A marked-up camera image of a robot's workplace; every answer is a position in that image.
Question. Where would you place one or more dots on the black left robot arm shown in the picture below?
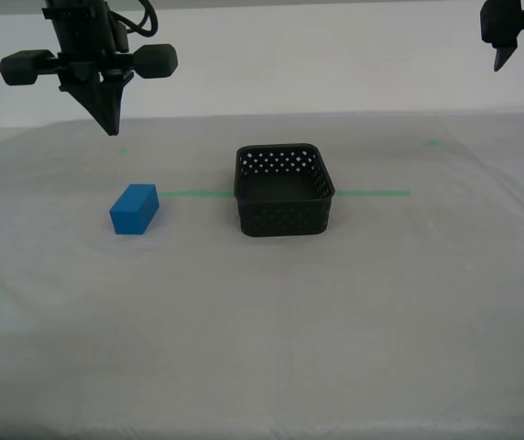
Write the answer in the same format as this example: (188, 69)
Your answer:
(79, 9)

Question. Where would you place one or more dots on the white table cloth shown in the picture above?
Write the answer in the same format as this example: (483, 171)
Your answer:
(262, 321)

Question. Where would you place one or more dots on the black perforated plastic basket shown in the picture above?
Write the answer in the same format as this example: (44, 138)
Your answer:
(285, 220)

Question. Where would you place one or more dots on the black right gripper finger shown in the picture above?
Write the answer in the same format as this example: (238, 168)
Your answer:
(502, 55)

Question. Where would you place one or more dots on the small green tape square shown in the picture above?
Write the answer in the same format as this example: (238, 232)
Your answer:
(123, 150)
(431, 143)

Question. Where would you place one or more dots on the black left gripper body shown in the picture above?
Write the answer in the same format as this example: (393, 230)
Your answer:
(88, 59)

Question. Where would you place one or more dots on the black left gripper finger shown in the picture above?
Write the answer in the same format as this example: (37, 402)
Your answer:
(115, 98)
(90, 98)

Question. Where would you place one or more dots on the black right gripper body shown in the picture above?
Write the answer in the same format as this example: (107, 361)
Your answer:
(500, 23)

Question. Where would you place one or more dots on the long green tape strip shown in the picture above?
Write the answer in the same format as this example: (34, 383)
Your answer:
(372, 193)

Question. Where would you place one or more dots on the blue rectangular block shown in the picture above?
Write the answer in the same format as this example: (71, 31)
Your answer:
(134, 211)

